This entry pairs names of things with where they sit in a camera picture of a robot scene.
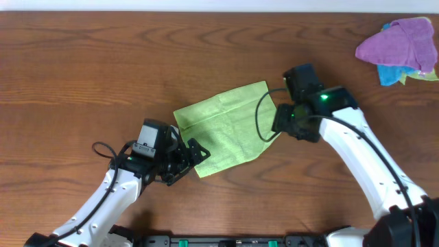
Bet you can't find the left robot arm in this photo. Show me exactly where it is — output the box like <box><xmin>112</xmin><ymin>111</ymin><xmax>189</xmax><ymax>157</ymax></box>
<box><xmin>25</xmin><ymin>121</ymin><xmax>211</xmax><ymax>246</ymax></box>

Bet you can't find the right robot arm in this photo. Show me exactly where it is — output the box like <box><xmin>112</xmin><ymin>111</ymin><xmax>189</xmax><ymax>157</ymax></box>
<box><xmin>272</xmin><ymin>86</ymin><xmax>438</xmax><ymax>246</ymax></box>

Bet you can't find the blue cloth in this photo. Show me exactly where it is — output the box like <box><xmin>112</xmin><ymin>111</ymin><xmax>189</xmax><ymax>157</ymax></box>
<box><xmin>376</xmin><ymin>21</ymin><xmax>420</xmax><ymax>86</ymax></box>

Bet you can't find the purple cloth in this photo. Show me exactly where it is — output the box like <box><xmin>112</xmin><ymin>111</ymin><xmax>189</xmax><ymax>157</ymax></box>
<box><xmin>355</xmin><ymin>17</ymin><xmax>438</xmax><ymax>73</ymax></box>

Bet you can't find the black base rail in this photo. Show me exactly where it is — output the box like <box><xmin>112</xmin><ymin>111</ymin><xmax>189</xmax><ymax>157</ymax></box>
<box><xmin>133</xmin><ymin>234</ymin><xmax>328</xmax><ymax>247</ymax></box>

